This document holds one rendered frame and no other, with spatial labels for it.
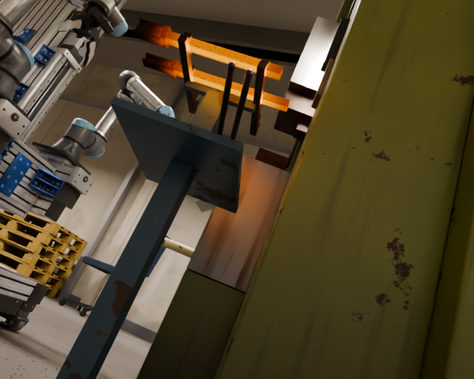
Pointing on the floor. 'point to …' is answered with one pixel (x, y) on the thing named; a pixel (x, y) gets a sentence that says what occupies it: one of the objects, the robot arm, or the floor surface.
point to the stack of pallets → (31, 247)
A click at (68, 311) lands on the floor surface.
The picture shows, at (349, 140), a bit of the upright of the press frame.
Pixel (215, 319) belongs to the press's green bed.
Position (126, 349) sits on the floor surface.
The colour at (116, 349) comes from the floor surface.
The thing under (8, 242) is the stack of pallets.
